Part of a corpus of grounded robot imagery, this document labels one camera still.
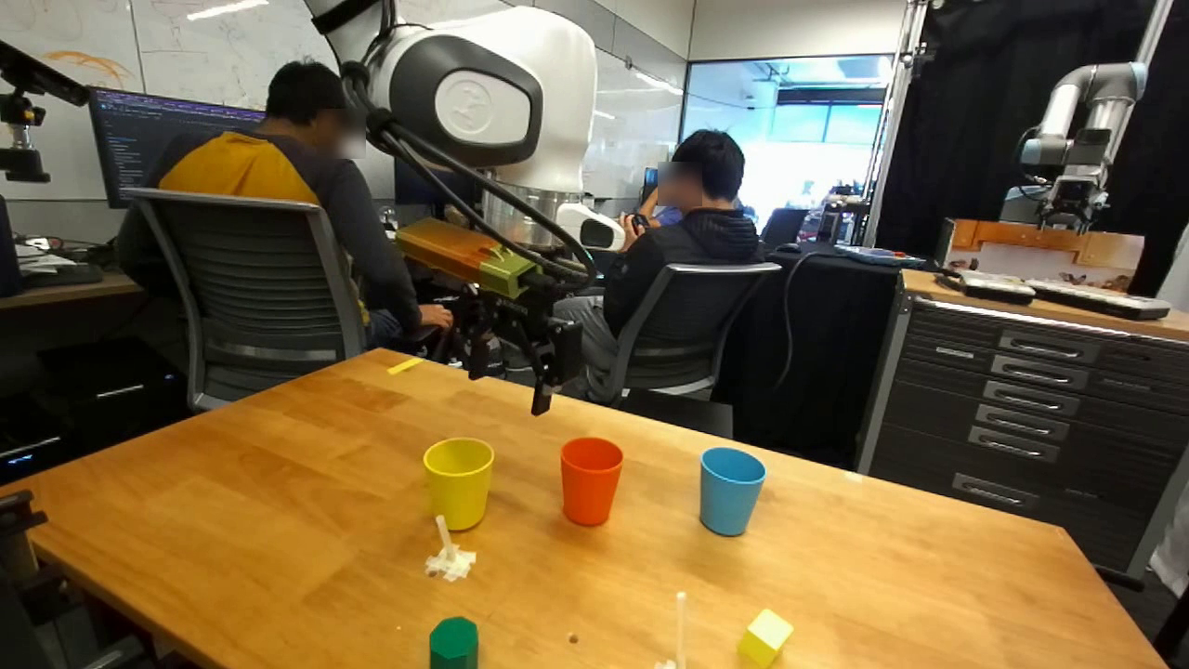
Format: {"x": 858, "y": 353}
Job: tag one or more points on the blue plastic cup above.
{"x": 728, "y": 497}

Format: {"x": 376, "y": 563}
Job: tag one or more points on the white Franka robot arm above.
{"x": 545, "y": 88}

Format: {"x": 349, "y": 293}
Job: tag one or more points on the cardboard box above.
{"x": 1041, "y": 249}

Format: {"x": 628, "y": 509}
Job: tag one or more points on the orange plastic cup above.
{"x": 593, "y": 484}

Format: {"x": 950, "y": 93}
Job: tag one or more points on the yellow tape strip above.
{"x": 406, "y": 365}

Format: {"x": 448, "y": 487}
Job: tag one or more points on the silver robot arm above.
{"x": 1077, "y": 124}

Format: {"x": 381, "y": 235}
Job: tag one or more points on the yellow wrist camera mount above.
{"x": 506, "y": 274}

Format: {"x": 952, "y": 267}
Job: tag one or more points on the grey drawer cabinet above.
{"x": 1025, "y": 411}

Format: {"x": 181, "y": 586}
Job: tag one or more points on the dark desktop monitor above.
{"x": 135, "y": 136}

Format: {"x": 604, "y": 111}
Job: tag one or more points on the person in black hoodie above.
{"x": 692, "y": 248}

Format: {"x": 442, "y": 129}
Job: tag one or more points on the yellow cube block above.
{"x": 765, "y": 638}

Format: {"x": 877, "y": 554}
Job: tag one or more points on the black keyboard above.
{"x": 991, "y": 286}
{"x": 1102, "y": 300}

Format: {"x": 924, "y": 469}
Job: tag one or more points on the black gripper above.
{"x": 545, "y": 329}

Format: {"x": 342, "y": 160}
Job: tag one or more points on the person with grey sleeves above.
{"x": 347, "y": 208}

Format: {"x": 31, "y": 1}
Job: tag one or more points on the yellow plastic cup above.
{"x": 457, "y": 484}

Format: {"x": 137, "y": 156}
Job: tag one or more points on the black camera rig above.
{"x": 22, "y": 93}

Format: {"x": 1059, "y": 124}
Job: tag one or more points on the black curtain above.
{"x": 977, "y": 111}

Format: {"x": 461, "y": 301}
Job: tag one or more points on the clear plastic jack piece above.
{"x": 452, "y": 563}

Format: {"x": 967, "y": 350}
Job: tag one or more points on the grey mesh office chair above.
{"x": 682, "y": 336}
{"x": 260, "y": 285}

